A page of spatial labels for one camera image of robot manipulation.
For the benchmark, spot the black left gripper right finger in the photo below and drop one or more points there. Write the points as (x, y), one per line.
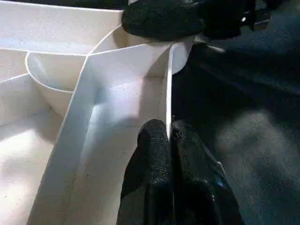
(201, 187)

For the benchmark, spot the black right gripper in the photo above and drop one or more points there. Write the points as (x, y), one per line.
(229, 16)

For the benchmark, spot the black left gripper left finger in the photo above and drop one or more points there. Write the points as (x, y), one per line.
(150, 175)

